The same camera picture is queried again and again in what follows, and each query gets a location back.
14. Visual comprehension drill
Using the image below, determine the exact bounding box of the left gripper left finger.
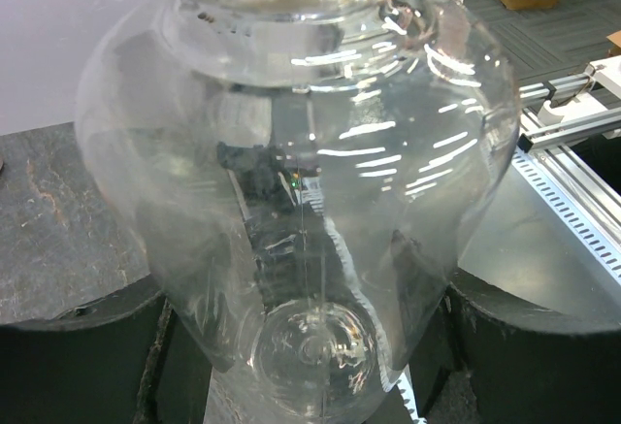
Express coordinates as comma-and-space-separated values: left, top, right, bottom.
1, 297, 212, 423

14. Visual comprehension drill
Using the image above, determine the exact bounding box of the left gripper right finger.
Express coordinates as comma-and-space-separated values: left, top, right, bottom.
378, 271, 620, 423

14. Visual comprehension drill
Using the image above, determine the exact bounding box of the clear bottle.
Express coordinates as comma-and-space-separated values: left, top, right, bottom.
75, 0, 519, 423

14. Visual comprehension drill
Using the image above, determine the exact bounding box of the slotted cable duct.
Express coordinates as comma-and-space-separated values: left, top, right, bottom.
512, 147, 620, 283

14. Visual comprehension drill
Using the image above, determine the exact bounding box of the aluminium frame rail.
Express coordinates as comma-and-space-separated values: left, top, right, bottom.
517, 55, 620, 192

